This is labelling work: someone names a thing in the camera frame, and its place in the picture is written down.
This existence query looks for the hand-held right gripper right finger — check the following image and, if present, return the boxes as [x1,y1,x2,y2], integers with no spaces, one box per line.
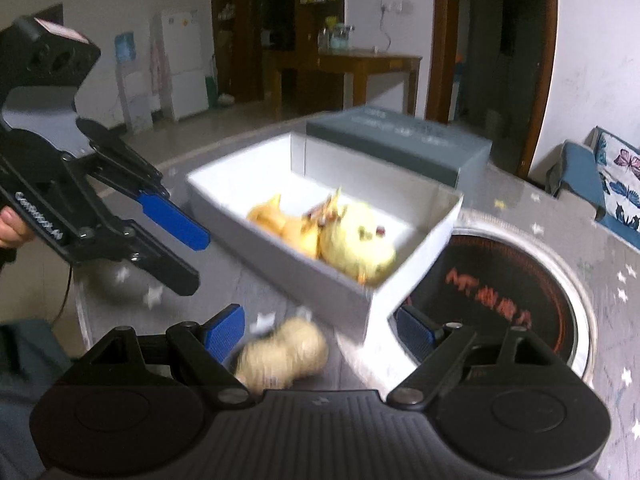
[387,305,558,409]

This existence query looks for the butterfly print blanket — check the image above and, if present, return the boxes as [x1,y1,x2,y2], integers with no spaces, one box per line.
[592,127,640,233]

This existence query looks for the person's dark trouser leg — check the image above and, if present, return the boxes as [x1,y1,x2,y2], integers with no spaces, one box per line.
[0,320,76,480]

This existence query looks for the yellow plush toy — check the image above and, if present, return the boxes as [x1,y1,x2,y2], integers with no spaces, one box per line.
[320,200,398,286]

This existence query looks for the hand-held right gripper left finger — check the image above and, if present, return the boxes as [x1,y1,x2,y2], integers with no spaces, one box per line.
[75,304,256,409]

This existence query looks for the beige ginger root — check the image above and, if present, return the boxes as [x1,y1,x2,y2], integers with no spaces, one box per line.
[235,317,330,391]

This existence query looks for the round black induction cooktop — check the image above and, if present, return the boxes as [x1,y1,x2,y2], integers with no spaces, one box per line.
[335,210,599,396]

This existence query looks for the orange plush toy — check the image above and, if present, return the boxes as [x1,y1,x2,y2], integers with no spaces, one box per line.
[247,195,321,260]

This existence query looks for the clear glass jar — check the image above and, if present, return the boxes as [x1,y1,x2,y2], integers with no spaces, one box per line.
[330,24,356,52]

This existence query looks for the white refrigerator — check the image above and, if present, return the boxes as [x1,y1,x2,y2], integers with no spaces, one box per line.
[152,10,211,122]

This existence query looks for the small red-yellow vegetable scrap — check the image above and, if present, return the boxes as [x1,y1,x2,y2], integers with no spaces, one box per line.
[307,187,346,226]

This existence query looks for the person's left hand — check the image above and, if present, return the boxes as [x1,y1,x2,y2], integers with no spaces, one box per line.
[0,207,32,250]

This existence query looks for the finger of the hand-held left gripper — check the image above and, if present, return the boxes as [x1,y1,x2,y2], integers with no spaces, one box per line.
[75,117,212,252]
[80,219,201,297]

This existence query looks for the grey rectangular box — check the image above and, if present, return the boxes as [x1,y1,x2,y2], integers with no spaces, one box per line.
[306,106,493,191]

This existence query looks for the grey star-quilted desktop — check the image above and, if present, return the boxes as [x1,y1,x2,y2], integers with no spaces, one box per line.
[75,110,640,480]

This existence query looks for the water dispenser with blue bottle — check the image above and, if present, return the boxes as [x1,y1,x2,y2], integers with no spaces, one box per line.
[114,32,153,133]

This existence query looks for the white cardboard box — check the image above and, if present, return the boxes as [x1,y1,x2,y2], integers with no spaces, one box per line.
[186,132,465,343]

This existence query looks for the dark wooden shelf cabinet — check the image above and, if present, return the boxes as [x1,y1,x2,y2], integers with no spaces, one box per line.
[210,0,346,106]

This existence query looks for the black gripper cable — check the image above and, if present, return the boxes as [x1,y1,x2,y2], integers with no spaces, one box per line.
[47,260,74,323]

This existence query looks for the blue sofa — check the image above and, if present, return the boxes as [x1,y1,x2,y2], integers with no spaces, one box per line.
[545,142,640,251]

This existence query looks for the brown wooden side table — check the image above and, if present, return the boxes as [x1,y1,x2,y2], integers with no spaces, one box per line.
[262,49,423,121]

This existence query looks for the brown wooden door frame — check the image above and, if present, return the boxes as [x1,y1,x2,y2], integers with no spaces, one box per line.
[427,0,558,181]

